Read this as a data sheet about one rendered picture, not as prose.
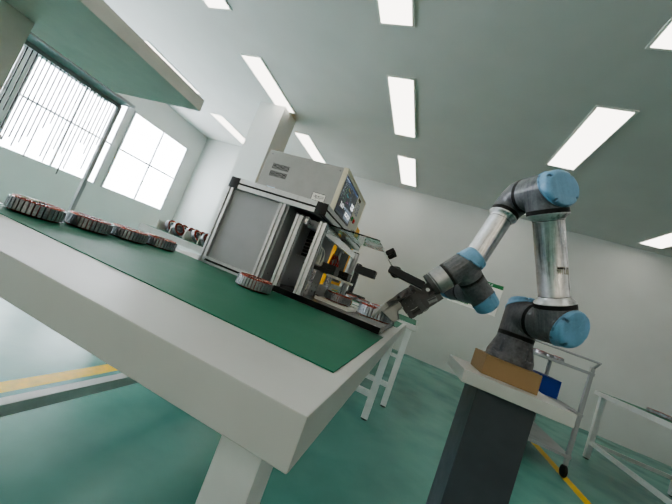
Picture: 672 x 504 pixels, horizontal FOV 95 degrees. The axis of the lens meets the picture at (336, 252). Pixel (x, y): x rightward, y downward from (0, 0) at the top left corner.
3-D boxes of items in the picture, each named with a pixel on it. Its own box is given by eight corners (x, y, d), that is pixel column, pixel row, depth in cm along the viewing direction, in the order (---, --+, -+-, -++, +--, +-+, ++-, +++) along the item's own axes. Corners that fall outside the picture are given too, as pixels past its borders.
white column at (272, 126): (226, 294, 528) (296, 121, 557) (209, 292, 485) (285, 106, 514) (203, 284, 543) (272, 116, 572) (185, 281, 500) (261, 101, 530)
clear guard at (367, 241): (393, 268, 136) (397, 255, 137) (388, 259, 113) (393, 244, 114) (327, 245, 146) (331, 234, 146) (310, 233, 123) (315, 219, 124)
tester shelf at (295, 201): (358, 251, 176) (361, 243, 177) (324, 215, 112) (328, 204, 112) (292, 229, 190) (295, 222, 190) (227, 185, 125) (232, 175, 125)
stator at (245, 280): (227, 279, 94) (232, 268, 95) (256, 287, 103) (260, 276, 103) (248, 290, 87) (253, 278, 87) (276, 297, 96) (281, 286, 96)
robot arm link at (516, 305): (516, 335, 117) (527, 301, 118) (548, 345, 103) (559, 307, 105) (490, 325, 114) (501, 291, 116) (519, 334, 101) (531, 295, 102)
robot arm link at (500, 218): (499, 179, 115) (427, 286, 108) (522, 171, 104) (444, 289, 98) (520, 199, 117) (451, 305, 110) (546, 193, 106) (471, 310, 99)
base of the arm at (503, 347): (527, 368, 113) (535, 342, 113) (537, 373, 99) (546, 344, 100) (483, 350, 119) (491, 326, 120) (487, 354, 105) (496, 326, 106)
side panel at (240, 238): (258, 284, 117) (289, 206, 119) (254, 284, 114) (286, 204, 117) (202, 261, 125) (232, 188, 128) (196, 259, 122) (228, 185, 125)
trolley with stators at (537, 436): (527, 436, 344) (553, 349, 353) (569, 484, 248) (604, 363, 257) (472, 411, 362) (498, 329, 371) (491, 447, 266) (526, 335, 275)
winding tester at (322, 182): (353, 238, 167) (366, 203, 169) (332, 213, 126) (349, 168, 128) (291, 218, 179) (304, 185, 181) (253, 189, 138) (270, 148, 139)
